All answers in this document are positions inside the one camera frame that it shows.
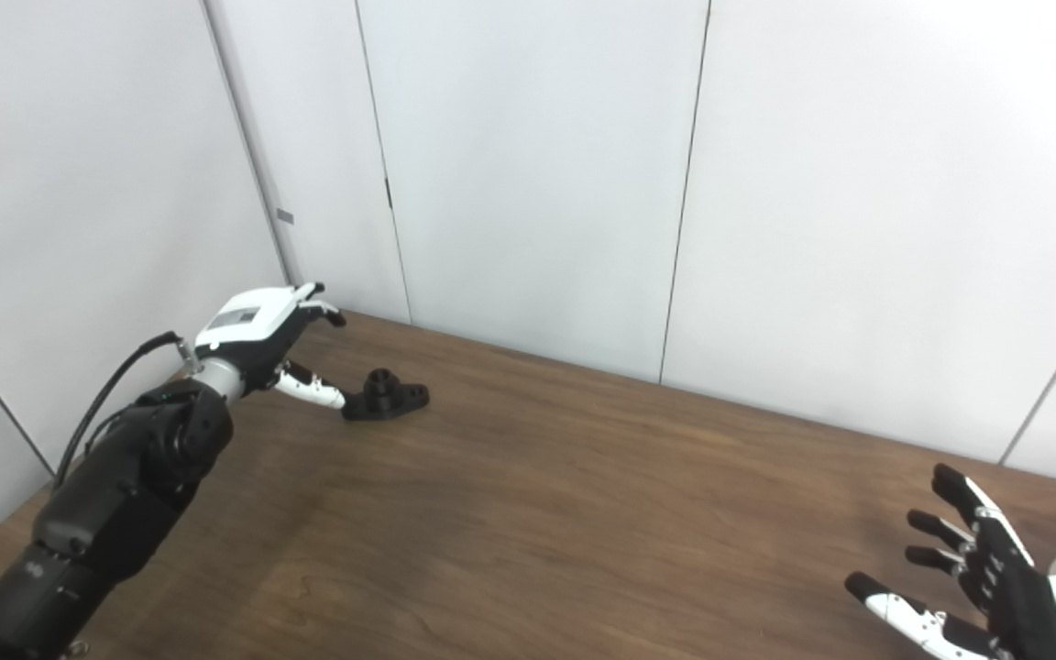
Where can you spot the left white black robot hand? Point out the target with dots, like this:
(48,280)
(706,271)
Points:
(248,335)

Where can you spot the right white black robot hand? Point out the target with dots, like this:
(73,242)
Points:
(1023,614)

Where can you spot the black flanged holder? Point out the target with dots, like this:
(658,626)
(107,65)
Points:
(390,401)

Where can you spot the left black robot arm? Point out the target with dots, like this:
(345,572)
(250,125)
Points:
(115,504)

